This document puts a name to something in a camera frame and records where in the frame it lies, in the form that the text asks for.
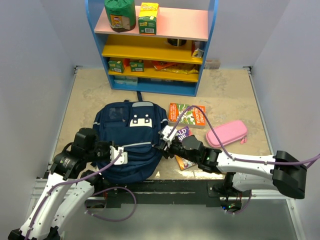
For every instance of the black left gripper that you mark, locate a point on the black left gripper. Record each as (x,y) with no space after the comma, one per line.
(108,144)

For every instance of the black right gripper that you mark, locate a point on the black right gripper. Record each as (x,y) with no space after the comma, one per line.
(166,154)

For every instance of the navy blue student backpack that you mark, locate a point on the navy blue student backpack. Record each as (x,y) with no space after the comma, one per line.
(136,127)

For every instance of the orange Treehouse book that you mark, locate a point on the orange Treehouse book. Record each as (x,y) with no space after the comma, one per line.
(191,118)

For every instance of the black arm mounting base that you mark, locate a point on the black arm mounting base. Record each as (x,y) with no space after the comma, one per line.
(208,192)

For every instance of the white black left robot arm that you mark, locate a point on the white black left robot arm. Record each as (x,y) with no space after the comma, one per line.
(68,186)

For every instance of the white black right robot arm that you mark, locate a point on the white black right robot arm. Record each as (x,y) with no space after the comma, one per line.
(280,172)

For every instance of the pink pencil case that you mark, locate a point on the pink pencil case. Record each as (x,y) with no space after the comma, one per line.
(227,133)

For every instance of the orange yellow snack packets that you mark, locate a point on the orange yellow snack packets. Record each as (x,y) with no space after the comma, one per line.
(175,67)

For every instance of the small green box left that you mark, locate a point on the small green box left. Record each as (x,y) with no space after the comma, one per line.
(116,65)

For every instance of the small green box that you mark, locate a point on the small green box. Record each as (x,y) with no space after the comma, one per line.
(136,65)
(116,65)

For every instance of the blue shelf unit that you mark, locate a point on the blue shelf unit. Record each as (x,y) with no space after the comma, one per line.
(176,29)

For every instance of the small green box right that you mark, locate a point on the small green box right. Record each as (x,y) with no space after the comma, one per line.
(136,65)

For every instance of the small box behind shelf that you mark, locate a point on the small box behind shelf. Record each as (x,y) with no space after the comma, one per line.
(212,64)

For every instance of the small snack pouch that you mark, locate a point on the small snack pouch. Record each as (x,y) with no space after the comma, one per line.
(197,49)

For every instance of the green cylindrical package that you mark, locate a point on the green cylindrical package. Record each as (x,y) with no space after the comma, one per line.
(121,14)

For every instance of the yellow green carton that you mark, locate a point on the yellow green carton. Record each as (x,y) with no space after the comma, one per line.
(147,19)

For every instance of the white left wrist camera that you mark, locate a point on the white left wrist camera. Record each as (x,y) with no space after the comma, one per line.
(118,156)

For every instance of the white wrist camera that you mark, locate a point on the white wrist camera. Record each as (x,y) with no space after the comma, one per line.
(168,134)
(118,156)

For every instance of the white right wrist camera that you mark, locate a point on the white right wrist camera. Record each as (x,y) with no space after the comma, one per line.
(168,134)

